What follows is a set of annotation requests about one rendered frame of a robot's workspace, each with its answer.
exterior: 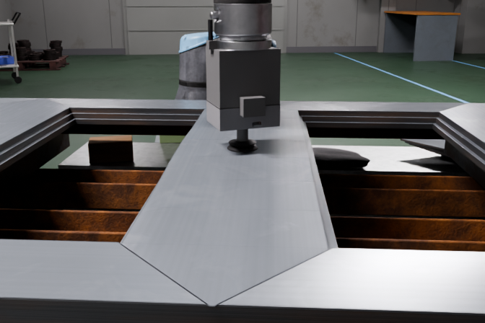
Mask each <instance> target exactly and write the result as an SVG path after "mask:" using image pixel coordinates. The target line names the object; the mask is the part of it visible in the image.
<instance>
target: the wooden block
mask: <svg viewBox="0 0 485 323"><path fill-rule="evenodd" d="M88 152H89V163H90V164H101V163H113V162H132V161H133V160H134V152H133V140H132V135H130V136H103V137H90V138H89V143H88Z"/></svg>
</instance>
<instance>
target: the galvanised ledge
mask: <svg viewBox="0 0 485 323"><path fill-rule="evenodd" d="M88 143H89V142H87V143H86V144H85V145H83V146H82V147H81V148H80V149H78V150H77V151H75V152H74V153H73V154H72V155H71V156H69V157H68V158H67V159H65V160H64V161H62V162H61V163H60V164H59V165H58V168H59V169H112V170H152V171H165V169H166V167H167V165H168V164H169V162H170V160H171V158H172V156H173V154H174V153H175V151H176V150H177V148H178V147H179V145H180V143H133V152H134V160H133V161H125V162H113V163H101V164H90V163H89V152H88ZM311 146H312V147H323V148H334V149H344V150H348V151H354V152H357V153H358V154H360V156H363V157H365V158H368V159H369V160H370V162H369V163H368V165H367V166H366V167H360V168H356V167H331V166H323V165H317V168H318V173H319V174H381V175H420V176H459V177H471V176H470V175H469V174H468V173H467V172H466V171H465V170H464V169H462V168H461V167H460V166H459V165H458V164H457V163H456V162H454V161H453V160H452V159H451V158H450V157H447V156H442V155H440V154H436V153H433V152H430V151H427V150H425V149H421V148H419V147H404V146H313V145H311Z"/></svg>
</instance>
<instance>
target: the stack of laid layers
mask: <svg viewBox="0 0 485 323"><path fill-rule="evenodd" d="M203 111H204V110H182V109H123V108H69V109H67V110H64V111H63V112H61V113H59V114H57V115H55V116H54V117H52V118H50V119H48V120H46V121H45V122H43V123H41V124H39V125H37V126H35V127H34V128H31V129H29V130H28V131H26V132H24V133H22V134H20V135H18V136H17V137H15V138H13V139H11V140H10V141H7V142H6V143H3V144H2V145H0V172H1V171H3V170H4V169H6V168H7V167H9V166H11V165H12V164H13V163H15V162H17V161H19V160H20V159H21V158H23V157H24V156H27V155H28V154H29V153H31V152H32V151H34V150H36V149H37V148H39V147H40V146H42V145H43V144H45V143H47V142H48V141H50V140H51V139H53V138H55V137H56V136H57V135H59V134H61V133H63V132H64V131H65V130H67V129H68V128H70V127H71V126H73V125H75V124H93V125H194V124H195V123H196V121H197V120H198V118H199V117H200V115H201V113H202V112H203ZM298 113H299V116H300V122H301V125H302V130H303V133H304V136H305V140H306V144H307V150H308V153H309V157H310V163H311V167H312V171H313V178H314V182H315V189H316V193H317V196H318V202H319V206H320V212H321V216H322V219H323V225H324V229H325V235H326V239H327V243H328V248H329V249H330V248H338V245H337V242H336V237H335V234H334V230H333V226H332V223H331V217H330V214H329V212H328V206H327V203H326V200H325V196H324V192H323V187H322V184H321V181H320V176H319V173H318V168H317V164H316V162H315V157H314V153H313V148H312V146H311V142H310V137H309V134H308V131H307V128H405V129H433V130H434V131H435V132H437V133H438V134H439V135H441V136H442V137H443V138H444V139H445V140H446V141H447V142H449V143H450V144H451V145H453V146H454V147H455V148H456V149H457V150H459V151H460V152H461V153H462V154H463V155H465V156H466V157H467V158H468V159H470V160H471V161H472V162H473V163H474V164H475V165H477V166H478V167H479V168H481V169H482V170H483V171H484V172H485V143H483V142H482V141H480V140H479V139H477V138H476V137H475V136H473V135H471V134H470V133H469V132H468V131H466V130H464V129H463V128H461V127H460V126H459V125H457V124H456V123H454V122H453V121H451V120H450V119H448V118H447V117H445V116H444V115H443V114H441V113H440V112H362V111H301V110H298ZM0 323H485V314H443V313H421V312H399V311H357V310H335V309H292V308H270V307H248V306H216V307H208V306H205V305H183V304H140V303H118V302H96V301H54V300H32V299H10V298H0Z"/></svg>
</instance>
